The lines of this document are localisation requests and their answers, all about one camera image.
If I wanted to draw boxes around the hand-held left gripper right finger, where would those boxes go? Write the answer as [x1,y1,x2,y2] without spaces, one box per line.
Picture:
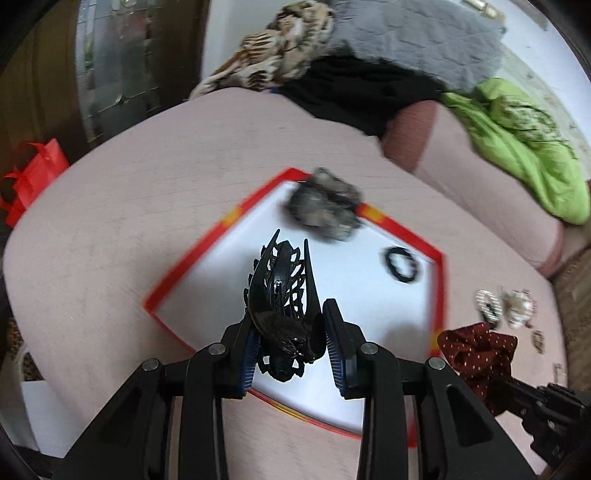
[322,298,536,480]

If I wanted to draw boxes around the grey quilted cushion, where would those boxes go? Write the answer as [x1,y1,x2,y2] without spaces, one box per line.
[323,0,506,93]

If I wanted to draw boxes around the leopard print blanket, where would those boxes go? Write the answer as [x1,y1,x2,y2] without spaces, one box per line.
[188,0,338,100]

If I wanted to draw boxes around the green blanket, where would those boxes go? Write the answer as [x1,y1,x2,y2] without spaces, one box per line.
[438,78,591,226]

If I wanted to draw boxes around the white box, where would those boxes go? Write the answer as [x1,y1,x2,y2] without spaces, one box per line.
[21,378,77,457]

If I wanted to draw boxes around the grey furry scrunchie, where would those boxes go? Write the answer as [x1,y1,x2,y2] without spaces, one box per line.
[283,167,365,243]

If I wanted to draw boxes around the wooden door with glass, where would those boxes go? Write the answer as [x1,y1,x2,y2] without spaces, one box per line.
[0,0,211,185]

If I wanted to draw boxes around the black cloth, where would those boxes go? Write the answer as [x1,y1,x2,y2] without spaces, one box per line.
[277,55,446,139]

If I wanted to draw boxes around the black hair claw clip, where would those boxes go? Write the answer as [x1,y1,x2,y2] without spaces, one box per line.
[243,228,326,384]

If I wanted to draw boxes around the pink bolster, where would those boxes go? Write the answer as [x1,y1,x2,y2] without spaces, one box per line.
[381,99,566,278]

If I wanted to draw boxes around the red tray with white inside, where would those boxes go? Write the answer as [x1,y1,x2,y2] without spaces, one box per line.
[143,167,448,450]

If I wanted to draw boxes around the black scrunchie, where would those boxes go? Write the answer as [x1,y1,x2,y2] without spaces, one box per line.
[381,246,421,284]

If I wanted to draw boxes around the braided gold black hair tie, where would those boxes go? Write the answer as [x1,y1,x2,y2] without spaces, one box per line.
[477,289,504,320]

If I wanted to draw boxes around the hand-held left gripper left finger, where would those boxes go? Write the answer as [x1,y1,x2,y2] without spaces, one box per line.
[53,318,260,480]

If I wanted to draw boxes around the dark red dotted scrunchie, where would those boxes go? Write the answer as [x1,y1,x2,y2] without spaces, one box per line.
[436,322,520,416]

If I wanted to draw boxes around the white dotted scrunchie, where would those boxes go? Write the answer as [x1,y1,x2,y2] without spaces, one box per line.
[502,288,539,329]

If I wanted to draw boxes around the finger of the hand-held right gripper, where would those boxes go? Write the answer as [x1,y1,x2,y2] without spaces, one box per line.
[489,375,550,418]

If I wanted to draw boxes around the red bag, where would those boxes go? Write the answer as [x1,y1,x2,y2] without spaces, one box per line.
[0,138,70,227]

